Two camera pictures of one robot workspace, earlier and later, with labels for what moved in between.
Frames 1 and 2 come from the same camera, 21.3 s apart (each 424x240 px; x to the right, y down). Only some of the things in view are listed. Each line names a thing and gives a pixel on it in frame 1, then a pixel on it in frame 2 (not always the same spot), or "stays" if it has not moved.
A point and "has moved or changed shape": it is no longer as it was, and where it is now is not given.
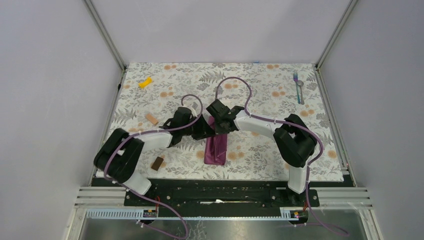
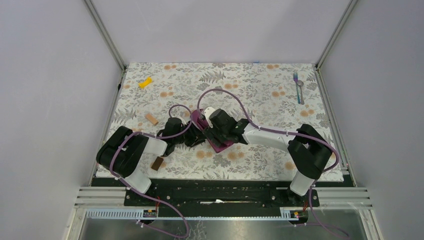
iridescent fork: (295, 78) stays
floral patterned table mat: (149, 93) stays
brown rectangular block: (157, 163) stays
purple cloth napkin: (215, 147) has moved or changed shape
